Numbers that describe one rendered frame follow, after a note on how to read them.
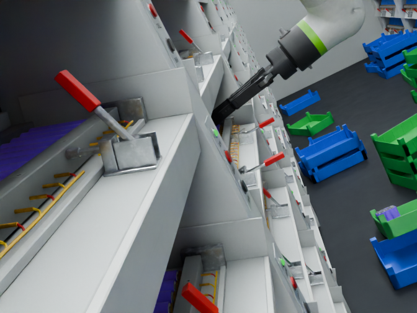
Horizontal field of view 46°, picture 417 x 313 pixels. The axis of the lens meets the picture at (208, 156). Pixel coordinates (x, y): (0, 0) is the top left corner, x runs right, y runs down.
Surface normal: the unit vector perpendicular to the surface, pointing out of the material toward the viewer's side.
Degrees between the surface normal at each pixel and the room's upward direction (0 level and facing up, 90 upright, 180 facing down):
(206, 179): 90
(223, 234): 90
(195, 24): 90
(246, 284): 17
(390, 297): 0
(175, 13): 90
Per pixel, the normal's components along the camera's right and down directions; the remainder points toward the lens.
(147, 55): -0.07, 0.29
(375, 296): -0.46, -0.86
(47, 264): -0.18, -0.94
